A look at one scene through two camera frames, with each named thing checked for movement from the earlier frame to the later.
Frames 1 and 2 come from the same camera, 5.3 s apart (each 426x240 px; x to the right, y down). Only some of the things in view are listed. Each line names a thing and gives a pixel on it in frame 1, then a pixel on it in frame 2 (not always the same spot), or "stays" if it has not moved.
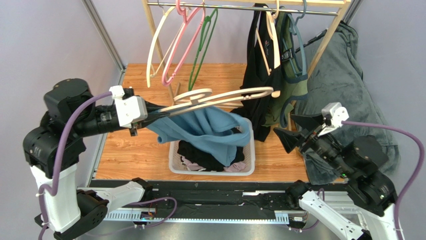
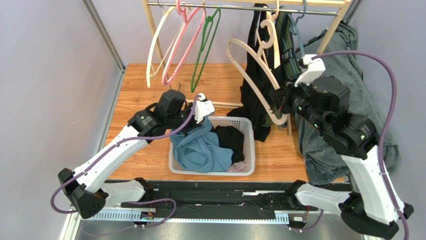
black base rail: [209, 195] stays
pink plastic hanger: [185, 12] stays
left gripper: [153, 116] to [194, 124]
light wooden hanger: [275, 45] stays
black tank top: [194, 154] to [232, 138]
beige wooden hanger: [193, 99] to [259, 55]
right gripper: [308, 137] to [286, 101]
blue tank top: [217, 128] to [200, 151]
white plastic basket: [176, 166] stays
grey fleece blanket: [339, 78] stays
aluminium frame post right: [353, 8] stays
